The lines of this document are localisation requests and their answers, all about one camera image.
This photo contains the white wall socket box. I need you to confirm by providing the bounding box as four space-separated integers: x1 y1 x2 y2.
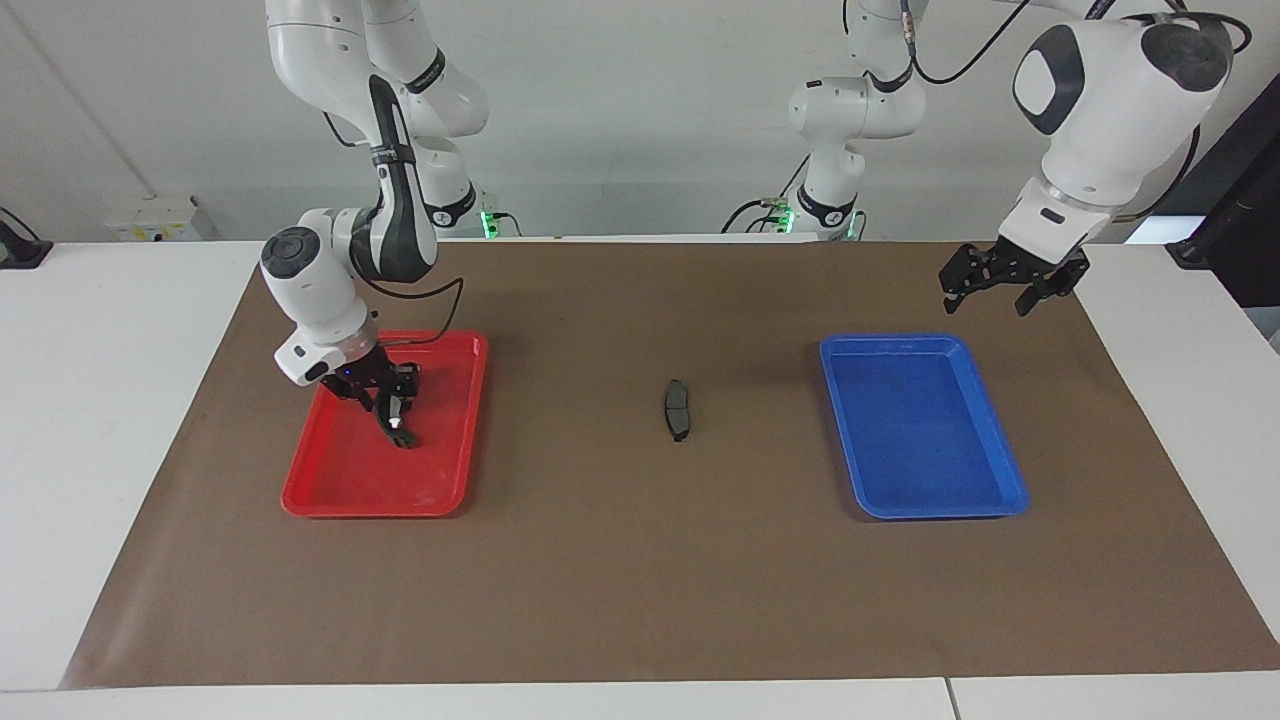
104 194 217 242

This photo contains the black stand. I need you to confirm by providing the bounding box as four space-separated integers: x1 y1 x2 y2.
0 207 54 270
1165 98 1280 311

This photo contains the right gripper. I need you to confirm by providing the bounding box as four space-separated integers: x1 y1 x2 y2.
320 347 424 441

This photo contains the blue plastic tray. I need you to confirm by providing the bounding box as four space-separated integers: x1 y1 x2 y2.
820 334 1030 520

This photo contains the red plastic tray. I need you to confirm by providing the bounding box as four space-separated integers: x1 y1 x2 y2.
281 331 489 519

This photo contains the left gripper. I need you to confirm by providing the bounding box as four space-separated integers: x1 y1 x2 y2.
938 237 1091 318

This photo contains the dark grey brake pad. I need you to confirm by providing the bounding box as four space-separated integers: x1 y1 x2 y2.
386 396 421 450
664 379 693 443

